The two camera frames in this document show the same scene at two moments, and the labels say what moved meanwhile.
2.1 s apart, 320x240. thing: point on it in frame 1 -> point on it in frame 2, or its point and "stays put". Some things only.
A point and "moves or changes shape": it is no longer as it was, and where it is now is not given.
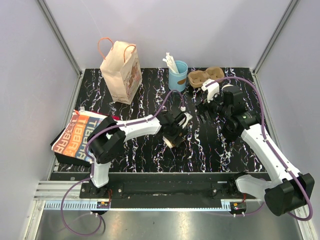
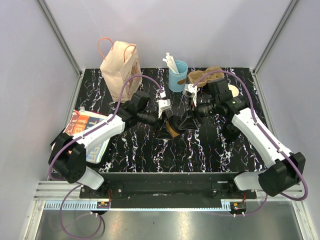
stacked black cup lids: x=231 y=129 stays put
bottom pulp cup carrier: x=196 y=78 stays put
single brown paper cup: x=170 y=144 moves or changes shape
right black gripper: x=203 y=106 -> x=189 y=122
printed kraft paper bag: x=121 y=67 stays put
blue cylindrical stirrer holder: x=178 y=81 stays put
